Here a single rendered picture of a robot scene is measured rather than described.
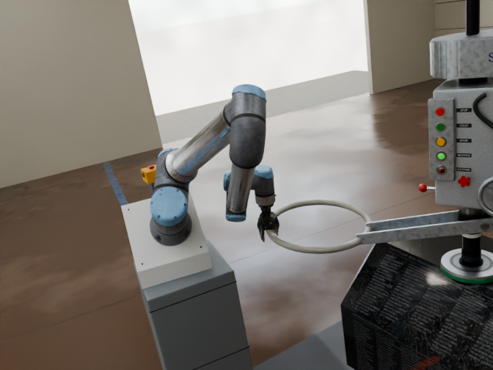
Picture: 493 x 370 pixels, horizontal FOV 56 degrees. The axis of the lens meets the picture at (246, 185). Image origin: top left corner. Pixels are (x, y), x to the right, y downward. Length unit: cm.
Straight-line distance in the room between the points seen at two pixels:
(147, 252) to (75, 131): 597
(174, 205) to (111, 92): 612
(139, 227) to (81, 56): 591
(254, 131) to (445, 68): 65
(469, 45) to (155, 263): 146
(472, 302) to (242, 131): 104
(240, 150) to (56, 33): 654
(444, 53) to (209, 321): 144
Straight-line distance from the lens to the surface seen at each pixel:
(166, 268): 210
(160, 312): 208
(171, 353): 221
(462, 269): 194
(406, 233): 194
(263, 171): 199
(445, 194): 176
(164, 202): 189
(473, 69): 163
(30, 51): 786
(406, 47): 1029
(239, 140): 147
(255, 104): 151
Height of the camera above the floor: 189
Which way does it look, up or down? 20 degrees down
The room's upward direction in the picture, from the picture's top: 10 degrees counter-clockwise
